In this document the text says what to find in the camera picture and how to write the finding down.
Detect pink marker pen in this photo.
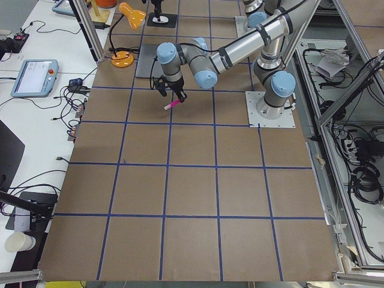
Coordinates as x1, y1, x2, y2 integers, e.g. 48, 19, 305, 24
164, 100, 182, 110

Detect white computer mouse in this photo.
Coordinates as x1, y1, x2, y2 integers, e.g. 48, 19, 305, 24
152, 16, 169, 24

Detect black mousepad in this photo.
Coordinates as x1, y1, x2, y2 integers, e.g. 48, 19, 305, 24
146, 13, 178, 28

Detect grey closed laptop notebook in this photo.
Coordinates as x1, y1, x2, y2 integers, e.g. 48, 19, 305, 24
136, 44, 163, 79

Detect wooden stand with orange ball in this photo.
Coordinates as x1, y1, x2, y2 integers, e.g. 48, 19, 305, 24
87, 0, 117, 23

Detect black power adapter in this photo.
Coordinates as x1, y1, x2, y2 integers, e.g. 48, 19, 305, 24
93, 21, 110, 30

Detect orange desk lamp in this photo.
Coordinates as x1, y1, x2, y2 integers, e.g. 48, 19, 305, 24
107, 2, 146, 68

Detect blue teach pendant tablet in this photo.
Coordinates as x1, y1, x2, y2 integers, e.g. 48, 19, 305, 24
10, 59, 59, 98

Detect black red emergency button box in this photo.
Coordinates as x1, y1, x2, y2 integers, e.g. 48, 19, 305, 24
12, 29, 29, 53

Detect white crumpled papers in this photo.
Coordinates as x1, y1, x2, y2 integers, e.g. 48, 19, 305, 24
315, 48, 350, 79

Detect black monitor corner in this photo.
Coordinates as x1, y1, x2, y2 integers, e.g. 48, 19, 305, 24
0, 121, 25, 192

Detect white power strip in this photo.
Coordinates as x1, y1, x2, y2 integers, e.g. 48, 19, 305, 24
342, 134, 358, 161

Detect white paper cup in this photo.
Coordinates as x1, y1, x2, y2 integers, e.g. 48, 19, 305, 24
5, 232, 36, 253

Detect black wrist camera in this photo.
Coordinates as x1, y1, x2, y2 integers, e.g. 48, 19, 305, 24
149, 76, 167, 97

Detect aluminium frame post left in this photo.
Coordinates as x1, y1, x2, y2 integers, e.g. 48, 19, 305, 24
69, 0, 104, 63

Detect aluminium frame diagonal right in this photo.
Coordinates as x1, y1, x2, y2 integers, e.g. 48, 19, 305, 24
317, 52, 383, 128

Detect black coiled cable bundle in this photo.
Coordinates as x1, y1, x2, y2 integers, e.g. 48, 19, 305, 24
349, 161, 383, 206

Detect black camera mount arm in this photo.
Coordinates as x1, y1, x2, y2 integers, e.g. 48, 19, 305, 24
0, 191, 52, 218

